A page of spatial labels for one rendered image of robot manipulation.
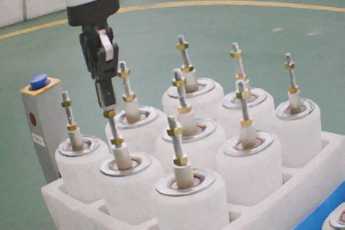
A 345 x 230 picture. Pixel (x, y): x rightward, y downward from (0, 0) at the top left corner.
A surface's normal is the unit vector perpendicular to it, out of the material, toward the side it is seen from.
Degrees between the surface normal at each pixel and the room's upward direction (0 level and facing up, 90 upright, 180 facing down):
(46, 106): 90
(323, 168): 90
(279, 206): 90
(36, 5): 90
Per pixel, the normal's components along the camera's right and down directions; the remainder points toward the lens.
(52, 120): 0.66, 0.13
